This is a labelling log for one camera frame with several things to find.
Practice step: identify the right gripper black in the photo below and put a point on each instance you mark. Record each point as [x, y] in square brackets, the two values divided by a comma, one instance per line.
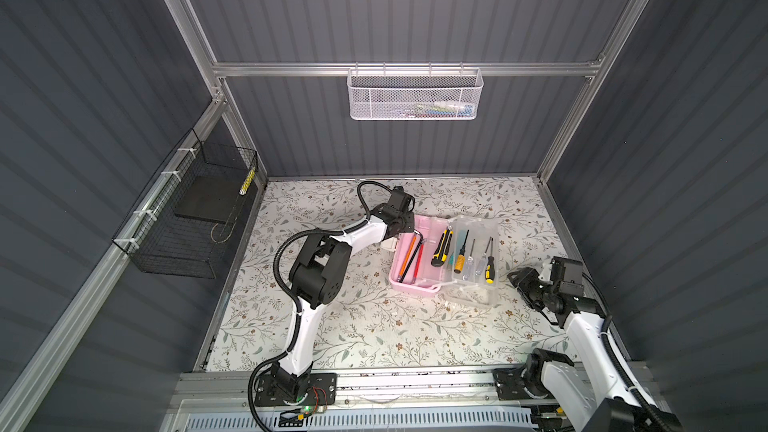
[527, 273]

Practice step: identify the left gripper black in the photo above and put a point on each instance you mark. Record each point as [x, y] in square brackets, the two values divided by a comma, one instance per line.
[408, 221]

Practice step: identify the small yellow black screwdriver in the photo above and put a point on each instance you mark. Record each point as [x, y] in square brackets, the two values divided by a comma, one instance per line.
[489, 271]

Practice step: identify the small grey screwdriver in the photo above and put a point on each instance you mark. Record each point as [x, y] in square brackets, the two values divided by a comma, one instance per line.
[470, 262]

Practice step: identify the yellow black utility knife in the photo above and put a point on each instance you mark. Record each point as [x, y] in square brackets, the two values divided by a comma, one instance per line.
[440, 255]

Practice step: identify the pink plastic tool box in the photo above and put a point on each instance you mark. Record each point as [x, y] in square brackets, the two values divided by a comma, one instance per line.
[427, 281]

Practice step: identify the orange black pencil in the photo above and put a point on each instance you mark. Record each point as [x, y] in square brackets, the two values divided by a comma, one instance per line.
[413, 246]

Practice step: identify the orange handled screwdriver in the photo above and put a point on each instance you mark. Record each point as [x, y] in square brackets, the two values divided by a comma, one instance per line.
[459, 263]

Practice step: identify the teal utility knife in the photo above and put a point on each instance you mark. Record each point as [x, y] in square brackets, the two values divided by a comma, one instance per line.
[462, 249]

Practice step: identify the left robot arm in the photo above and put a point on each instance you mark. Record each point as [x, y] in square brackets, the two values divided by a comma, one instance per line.
[311, 266]

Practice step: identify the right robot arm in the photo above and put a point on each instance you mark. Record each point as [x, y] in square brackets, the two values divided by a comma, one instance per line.
[611, 398]

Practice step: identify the markers in white basket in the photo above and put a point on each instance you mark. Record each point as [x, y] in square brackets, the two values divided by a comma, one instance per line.
[449, 108]

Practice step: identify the yellow marker in black basket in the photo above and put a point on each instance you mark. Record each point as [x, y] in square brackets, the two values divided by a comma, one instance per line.
[247, 182]

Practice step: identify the black plate in basket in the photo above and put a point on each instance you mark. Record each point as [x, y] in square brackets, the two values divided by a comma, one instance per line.
[210, 199]

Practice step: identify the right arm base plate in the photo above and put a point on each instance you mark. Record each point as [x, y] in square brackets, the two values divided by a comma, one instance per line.
[517, 383]

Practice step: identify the white wire mesh basket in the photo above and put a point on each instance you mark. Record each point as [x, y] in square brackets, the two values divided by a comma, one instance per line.
[377, 94]

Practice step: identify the aluminium front rail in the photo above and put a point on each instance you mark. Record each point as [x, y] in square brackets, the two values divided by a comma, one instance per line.
[354, 388]

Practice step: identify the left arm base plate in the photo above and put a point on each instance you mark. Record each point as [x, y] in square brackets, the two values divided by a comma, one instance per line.
[307, 390]

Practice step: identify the black wire basket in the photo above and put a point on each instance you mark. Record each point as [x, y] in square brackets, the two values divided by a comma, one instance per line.
[158, 242]

